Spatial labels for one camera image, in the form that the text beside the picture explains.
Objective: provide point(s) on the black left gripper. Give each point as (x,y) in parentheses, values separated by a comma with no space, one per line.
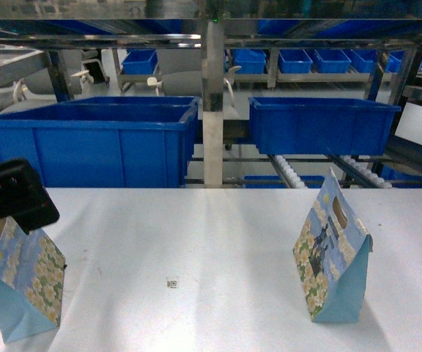
(23,197)

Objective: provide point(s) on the large blue bin right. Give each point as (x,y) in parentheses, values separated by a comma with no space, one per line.
(320,126)

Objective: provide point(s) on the large blue bin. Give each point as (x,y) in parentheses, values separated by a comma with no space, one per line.
(103,145)
(320,126)

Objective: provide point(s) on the white roller conveyor track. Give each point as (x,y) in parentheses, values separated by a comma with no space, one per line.
(286,173)

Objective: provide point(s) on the flower gift bag with figures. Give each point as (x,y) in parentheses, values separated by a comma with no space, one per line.
(331,255)

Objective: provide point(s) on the steel rack upright post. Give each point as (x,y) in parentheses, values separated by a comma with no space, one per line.
(212,102)

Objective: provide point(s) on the small QR code sticker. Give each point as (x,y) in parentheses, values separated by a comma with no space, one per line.
(172,282)

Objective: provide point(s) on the large blue bin left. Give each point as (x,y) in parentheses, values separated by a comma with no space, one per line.
(103,145)

